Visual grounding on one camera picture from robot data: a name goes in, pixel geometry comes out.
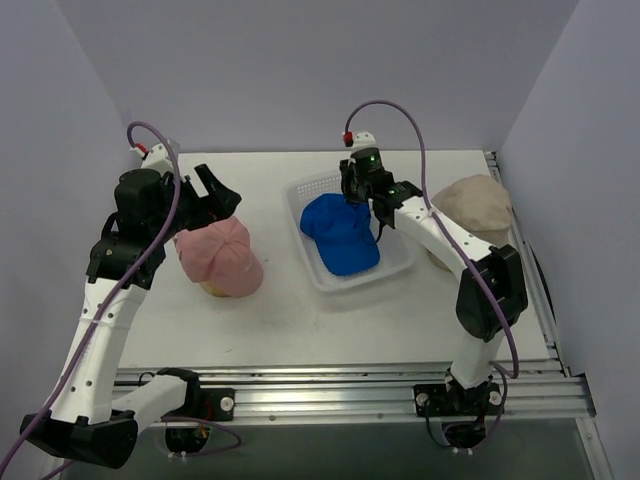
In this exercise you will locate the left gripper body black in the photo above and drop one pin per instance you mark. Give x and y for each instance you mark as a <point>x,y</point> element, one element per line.
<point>198,201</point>

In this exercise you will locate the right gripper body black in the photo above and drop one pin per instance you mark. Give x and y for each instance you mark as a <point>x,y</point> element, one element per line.
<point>354,185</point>

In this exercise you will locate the pink baseball cap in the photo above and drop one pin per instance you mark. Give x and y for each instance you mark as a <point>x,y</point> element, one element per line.
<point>221,254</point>

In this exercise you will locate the blue baseball cap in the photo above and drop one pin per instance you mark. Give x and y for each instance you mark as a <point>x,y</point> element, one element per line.
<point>341,231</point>

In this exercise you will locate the white bucket hat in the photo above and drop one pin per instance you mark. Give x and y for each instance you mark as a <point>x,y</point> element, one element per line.
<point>437,262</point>

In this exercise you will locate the beige bucket hat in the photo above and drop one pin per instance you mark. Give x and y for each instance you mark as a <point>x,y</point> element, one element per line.
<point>480,205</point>

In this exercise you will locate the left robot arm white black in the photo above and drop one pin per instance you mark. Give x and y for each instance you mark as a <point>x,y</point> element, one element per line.
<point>81,421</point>

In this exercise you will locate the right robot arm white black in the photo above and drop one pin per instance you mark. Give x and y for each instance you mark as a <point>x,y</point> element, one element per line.
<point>491,286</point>

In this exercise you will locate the wooden mushroom hat stand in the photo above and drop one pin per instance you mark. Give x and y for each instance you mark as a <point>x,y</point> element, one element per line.
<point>213,290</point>

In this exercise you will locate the white plastic basket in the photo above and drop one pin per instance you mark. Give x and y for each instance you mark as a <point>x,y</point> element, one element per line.
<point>396,255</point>

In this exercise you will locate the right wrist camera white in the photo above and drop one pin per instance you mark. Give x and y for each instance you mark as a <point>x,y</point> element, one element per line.
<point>355,141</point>

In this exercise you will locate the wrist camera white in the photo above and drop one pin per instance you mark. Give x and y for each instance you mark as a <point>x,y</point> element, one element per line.
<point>355,141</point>
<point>156,158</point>

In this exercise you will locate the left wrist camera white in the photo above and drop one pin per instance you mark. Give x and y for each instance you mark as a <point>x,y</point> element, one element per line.
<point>156,158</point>

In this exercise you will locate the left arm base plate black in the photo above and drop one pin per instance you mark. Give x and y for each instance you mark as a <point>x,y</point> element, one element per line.
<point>217,404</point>

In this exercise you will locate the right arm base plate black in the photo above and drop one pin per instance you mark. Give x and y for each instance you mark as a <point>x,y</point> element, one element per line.
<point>451,400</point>

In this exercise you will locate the aluminium frame rail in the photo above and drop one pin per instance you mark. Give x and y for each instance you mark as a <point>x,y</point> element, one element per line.
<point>292,353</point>

